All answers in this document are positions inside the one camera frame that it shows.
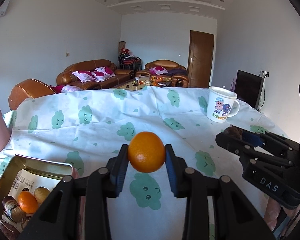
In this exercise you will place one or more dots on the wall socket with cable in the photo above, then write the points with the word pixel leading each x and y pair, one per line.
pixel 263 74

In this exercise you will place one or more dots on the orange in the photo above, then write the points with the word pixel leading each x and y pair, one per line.
pixel 27 202
pixel 146 152

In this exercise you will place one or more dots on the white cartoon mug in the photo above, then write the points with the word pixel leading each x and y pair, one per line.
pixel 222 104

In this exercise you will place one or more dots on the person's hand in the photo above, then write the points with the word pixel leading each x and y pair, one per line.
pixel 272 213

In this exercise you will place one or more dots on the pink floral cushion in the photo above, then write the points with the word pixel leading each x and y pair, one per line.
pixel 84 76
pixel 102 74

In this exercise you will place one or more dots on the black television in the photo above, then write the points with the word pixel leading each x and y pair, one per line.
pixel 248 88

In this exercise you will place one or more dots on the pink floral cushion back sofa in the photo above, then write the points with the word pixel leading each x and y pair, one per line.
pixel 158 70

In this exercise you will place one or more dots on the small brown fruit in tin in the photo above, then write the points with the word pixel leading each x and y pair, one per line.
pixel 40 194

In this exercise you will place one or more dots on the coffee table with items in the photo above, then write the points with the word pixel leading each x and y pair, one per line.
pixel 139 83

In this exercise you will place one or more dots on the white cloud-print tablecloth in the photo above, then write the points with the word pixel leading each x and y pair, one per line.
pixel 86 128

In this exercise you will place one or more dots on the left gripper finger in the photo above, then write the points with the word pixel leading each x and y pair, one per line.
pixel 274 144
pixel 242 148

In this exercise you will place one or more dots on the dark wrinkled fruit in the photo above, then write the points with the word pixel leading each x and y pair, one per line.
pixel 234 132

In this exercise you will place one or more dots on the brown leather back sofa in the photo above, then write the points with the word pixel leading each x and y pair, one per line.
pixel 166 68

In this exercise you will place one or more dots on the pink floral cushion left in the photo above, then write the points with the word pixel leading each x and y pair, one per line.
pixel 84 76

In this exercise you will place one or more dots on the orange in tin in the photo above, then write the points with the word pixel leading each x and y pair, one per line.
pixel 27 202

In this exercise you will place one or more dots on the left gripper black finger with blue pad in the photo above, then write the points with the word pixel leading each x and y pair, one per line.
pixel 58 216
pixel 234 216

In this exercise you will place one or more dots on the printed paper in tin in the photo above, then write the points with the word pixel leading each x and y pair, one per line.
pixel 27 181

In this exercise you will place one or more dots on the stacked dark chairs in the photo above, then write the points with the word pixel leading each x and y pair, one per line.
pixel 127 60

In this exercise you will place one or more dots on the brown leather long sofa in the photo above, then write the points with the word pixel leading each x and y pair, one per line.
pixel 66 77

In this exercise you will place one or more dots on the brown wooden door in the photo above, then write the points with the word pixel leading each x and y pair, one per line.
pixel 200 58

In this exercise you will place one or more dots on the pink floral cushion right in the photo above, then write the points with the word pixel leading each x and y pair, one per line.
pixel 102 74

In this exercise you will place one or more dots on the pink metal tin box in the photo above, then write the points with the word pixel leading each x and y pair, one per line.
pixel 73 166

